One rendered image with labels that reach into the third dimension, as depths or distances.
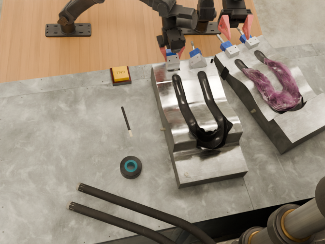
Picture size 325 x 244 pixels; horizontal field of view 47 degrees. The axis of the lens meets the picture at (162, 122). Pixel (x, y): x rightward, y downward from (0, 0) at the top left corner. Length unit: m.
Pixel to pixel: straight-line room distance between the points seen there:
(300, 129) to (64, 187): 0.90
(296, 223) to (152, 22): 1.21
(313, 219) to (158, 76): 0.90
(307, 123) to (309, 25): 1.78
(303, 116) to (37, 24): 1.20
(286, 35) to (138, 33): 1.58
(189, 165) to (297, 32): 1.98
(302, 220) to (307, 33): 2.44
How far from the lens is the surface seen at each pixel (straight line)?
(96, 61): 1.64
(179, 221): 1.23
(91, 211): 1.31
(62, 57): 1.66
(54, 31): 1.75
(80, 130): 1.47
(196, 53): 1.54
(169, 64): 1.46
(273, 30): 3.05
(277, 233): 0.90
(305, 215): 0.80
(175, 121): 1.35
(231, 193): 1.42
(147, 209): 1.26
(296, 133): 1.48
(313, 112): 1.55
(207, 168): 1.36
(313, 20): 3.27
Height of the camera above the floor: 2.11
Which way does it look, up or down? 62 degrees down
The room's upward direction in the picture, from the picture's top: 11 degrees clockwise
